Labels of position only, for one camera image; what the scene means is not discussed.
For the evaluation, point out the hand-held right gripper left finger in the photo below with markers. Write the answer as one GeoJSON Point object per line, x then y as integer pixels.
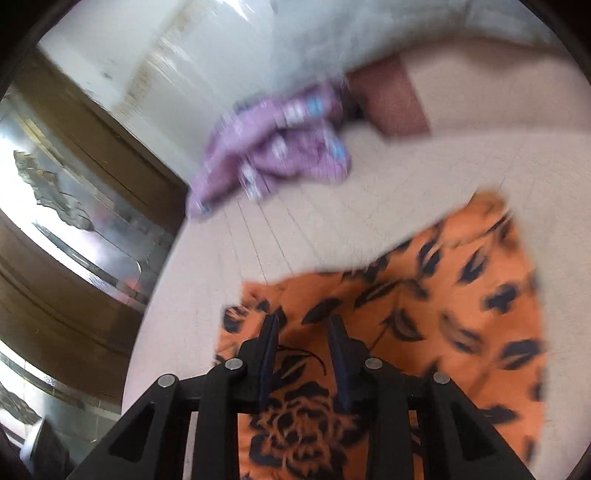
{"type": "Point", "coordinates": [268, 355]}

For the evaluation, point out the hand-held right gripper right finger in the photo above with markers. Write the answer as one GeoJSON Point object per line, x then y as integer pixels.
{"type": "Point", "coordinates": [339, 364]}

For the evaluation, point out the orange floral blouse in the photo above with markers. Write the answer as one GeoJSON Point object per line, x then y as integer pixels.
{"type": "Point", "coordinates": [415, 286]}

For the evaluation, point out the wooden door with glass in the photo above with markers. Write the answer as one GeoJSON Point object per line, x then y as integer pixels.
{"type": "Point", "coordinates": [69, 277]}

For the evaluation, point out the purple floral garment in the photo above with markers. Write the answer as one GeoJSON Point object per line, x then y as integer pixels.
{"type": "Point", "coordinates": [277, 138]}

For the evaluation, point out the grey quilted pillow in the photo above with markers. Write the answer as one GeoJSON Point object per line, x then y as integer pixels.
{"type": "Point", "coordinates": [332, 32]}

